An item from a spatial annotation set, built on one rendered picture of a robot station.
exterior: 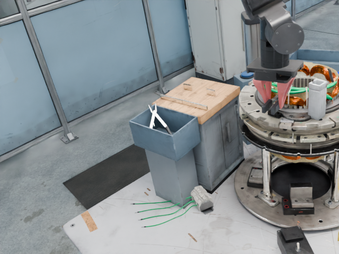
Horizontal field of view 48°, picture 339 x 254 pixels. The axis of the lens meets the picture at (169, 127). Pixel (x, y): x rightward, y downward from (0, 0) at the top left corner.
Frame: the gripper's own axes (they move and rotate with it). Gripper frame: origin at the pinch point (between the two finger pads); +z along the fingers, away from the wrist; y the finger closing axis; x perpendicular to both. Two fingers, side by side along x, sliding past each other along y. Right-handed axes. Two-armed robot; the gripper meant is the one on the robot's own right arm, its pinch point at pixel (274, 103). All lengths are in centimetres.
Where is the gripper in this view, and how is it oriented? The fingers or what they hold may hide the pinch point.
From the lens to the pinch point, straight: 86.3
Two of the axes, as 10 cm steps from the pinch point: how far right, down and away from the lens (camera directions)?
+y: 8.2, 1.7, -5.4
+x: 5.5, -4.6, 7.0
